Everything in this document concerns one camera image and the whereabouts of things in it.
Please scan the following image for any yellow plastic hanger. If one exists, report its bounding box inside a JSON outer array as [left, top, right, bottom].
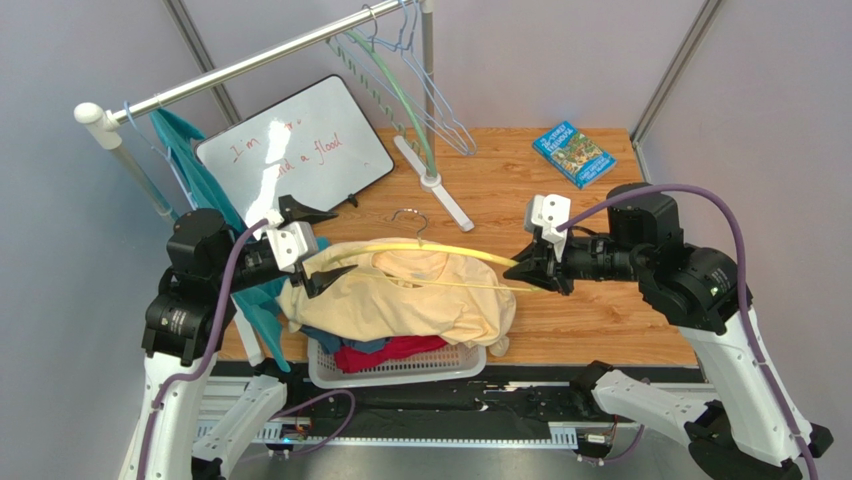
[[325, 208, 520, 268]]

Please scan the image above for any pale yellow t shirt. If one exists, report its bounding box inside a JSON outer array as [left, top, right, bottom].
[[277, 238, 517, 356]]

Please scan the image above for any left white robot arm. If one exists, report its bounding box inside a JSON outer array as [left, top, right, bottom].
[[119, 195, 350, 479]]

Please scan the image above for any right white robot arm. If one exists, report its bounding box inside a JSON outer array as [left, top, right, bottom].
[[505, 183, 833, 479]]

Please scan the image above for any teal t shirt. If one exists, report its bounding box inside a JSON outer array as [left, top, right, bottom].
[[148, 109, 290, 372]]

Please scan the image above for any blue hanger holding teal shirt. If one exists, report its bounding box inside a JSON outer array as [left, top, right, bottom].
[[128, 114, 198, 211]]

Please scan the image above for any green plastic hanger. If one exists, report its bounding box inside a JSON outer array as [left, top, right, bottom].
[[325, 30, 438, 177]]

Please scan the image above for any blue garment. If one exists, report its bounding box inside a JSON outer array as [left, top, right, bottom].
[[300, 326, 390, 354]]

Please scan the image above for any whiteboard with red writing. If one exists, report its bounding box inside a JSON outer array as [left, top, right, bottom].
[[195, 75, 395, 225]]

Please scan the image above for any red garment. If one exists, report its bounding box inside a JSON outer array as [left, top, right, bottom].
[[333, 336, 448, 374]]

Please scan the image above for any blue illustrated book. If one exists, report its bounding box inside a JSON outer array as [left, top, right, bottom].
[[532, 121, 617, 190]]

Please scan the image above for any white laundry basket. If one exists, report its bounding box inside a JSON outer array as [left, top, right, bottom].
[[307, 339, 487, 389]]

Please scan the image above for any metal clothes rack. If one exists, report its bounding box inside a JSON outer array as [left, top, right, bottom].
[[73, 1, 438, 223]]

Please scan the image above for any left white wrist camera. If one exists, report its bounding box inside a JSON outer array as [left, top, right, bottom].
[[266, 221, 320, 273]]

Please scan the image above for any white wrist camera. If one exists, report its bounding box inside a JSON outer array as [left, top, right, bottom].
[[266, 221, 320, 273], [524, 194, 571, 260]]

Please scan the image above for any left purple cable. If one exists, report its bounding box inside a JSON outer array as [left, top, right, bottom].
[[136, 218, 271, 480]]

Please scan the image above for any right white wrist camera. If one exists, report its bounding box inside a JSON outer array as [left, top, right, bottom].
[[524, 194, 571, 260]]

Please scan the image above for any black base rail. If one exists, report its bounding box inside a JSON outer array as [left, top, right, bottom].
[[199, 359, 660, 461]]

